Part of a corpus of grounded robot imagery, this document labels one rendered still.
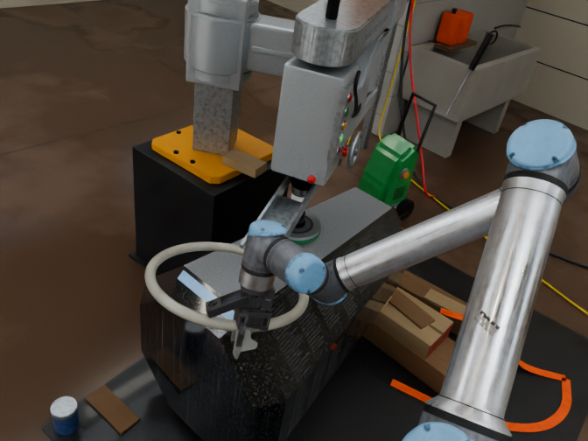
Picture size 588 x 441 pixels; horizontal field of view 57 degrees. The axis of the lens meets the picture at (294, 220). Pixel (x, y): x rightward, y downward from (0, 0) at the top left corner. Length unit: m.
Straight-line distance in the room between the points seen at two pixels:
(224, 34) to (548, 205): 1.75
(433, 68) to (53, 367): 3.59
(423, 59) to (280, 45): 2.48
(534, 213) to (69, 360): 2.28
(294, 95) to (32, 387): 1.74
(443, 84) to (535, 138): 3.70
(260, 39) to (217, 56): 0.20
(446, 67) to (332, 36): 3.03
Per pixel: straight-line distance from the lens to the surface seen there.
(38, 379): 2.81
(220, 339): 1.91
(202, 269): 2.04
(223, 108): 2.69
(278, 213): 2.02
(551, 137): 1.12
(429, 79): 4.85
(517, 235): 1.05
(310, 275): 1.22
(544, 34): 6.80
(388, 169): 3.72
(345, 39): 1.81
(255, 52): 2.57
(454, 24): 5.07
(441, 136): 5.04
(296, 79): 1.89
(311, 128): 1.93
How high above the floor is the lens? 2.15
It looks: 35 degrees down
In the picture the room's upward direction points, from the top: 10 degrees clockwise
